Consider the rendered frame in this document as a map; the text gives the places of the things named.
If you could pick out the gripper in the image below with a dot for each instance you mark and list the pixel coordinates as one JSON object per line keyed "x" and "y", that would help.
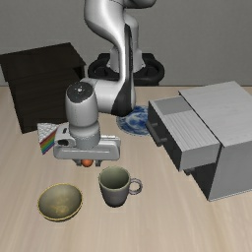
{"x": 105, "y": 149}

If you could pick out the orange-brown egg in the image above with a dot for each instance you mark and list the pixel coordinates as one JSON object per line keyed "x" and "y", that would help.
{"x": 87, "y": 163}

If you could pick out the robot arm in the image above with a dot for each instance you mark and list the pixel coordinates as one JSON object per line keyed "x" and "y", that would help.
{"x": 108, "y": 19}

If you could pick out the open grey cabinet drawer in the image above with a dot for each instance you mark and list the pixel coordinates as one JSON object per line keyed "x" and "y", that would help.
{"x": 187, "y": 131}

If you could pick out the grey cabinet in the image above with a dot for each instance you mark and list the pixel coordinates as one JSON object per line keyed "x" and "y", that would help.
{"x": 229, "y": 131}

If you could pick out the grey-green mug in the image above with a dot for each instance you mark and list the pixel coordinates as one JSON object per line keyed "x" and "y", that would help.
{"x": 114, "y": 193}

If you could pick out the olive green bowl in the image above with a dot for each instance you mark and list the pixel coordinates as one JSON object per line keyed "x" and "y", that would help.
{"x": 59, "y": 201}

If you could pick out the rainbow cake wedge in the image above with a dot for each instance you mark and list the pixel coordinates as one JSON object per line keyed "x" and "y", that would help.
{"x": 46, "y": 136}

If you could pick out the blue and white plate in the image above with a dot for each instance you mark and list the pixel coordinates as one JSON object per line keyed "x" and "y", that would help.
{"x": 138, "y": 123}

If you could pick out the dark slatted rack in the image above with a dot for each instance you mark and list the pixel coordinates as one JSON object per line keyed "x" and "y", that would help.
{"x": 39, "y": 85}

